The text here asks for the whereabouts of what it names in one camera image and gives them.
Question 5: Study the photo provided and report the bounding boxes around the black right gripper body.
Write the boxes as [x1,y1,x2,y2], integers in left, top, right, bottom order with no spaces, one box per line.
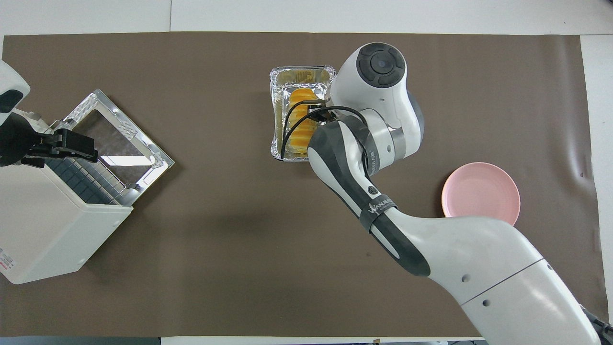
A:
[307,99,331,125]

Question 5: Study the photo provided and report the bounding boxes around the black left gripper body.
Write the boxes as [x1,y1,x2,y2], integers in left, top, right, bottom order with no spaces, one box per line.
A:
[0,113,53,167]

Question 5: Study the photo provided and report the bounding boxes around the golden spiral bread roll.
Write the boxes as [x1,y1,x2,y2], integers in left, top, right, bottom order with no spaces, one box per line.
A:
[287,88,320,155]

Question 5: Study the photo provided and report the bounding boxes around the aluminium foil tray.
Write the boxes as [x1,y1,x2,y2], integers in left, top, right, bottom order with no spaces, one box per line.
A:
[269,65,336,162]

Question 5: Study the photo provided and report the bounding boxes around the glass oven door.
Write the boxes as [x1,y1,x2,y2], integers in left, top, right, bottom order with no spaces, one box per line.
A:
[62,89,175,192]

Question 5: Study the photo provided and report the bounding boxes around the metal oven rack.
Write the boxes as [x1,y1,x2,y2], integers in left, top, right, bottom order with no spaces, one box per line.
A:
[45,156,131,205]

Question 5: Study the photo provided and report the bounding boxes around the cream toaster oven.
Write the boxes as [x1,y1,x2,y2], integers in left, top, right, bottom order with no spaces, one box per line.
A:
[0,110,134,285]

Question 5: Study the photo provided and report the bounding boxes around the brown table mat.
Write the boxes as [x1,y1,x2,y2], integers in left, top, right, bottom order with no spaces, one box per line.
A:
[0,32,611,337]

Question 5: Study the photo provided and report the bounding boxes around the pink round plate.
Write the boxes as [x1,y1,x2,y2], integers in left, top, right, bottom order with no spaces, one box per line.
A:
[441,162,521,226]

